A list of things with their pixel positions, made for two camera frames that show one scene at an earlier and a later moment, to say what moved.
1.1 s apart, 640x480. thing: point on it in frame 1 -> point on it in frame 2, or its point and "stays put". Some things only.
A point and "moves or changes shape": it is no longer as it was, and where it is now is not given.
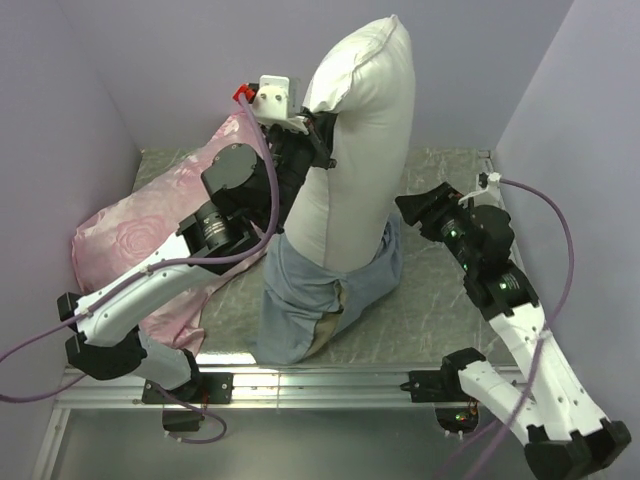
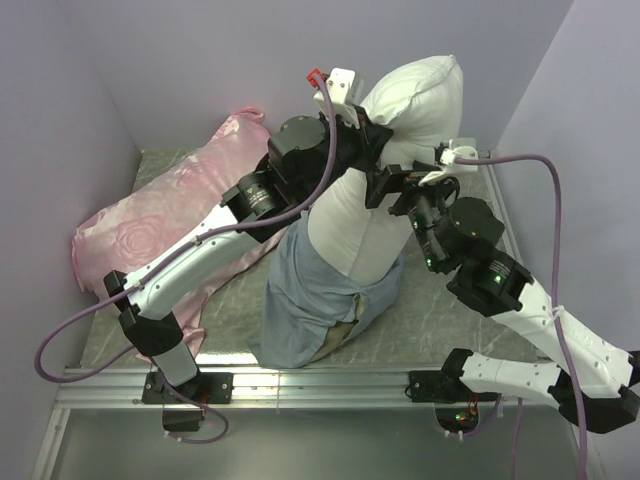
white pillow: [344, 214] moves or changes shape
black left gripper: [323, 127] -> [371, 138]
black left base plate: [205, 388] stays put
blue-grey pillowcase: [304, 304] moves or changes shape
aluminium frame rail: [311, 387] stays put
